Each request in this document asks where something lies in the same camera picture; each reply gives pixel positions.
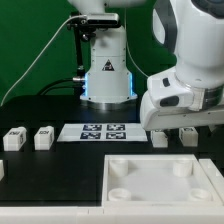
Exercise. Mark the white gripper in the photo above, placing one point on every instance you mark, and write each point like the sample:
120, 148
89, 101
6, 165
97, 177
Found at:
152, 118

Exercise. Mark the white square tabletop tray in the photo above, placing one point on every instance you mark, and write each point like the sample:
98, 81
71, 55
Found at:
157, 180

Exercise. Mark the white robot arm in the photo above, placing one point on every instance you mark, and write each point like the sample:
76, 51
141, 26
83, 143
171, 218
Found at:
191, 93

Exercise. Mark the white sheet with markers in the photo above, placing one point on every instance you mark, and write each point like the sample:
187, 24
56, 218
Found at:
130, 132

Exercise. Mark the white block left edge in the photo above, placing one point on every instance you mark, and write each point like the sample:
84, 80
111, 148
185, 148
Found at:
1, 170

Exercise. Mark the white L-shaped obstacle wall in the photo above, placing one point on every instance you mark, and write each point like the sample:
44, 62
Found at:
121, 215

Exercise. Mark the black camera on stand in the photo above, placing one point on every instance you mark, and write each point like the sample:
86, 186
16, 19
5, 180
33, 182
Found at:
84, 27

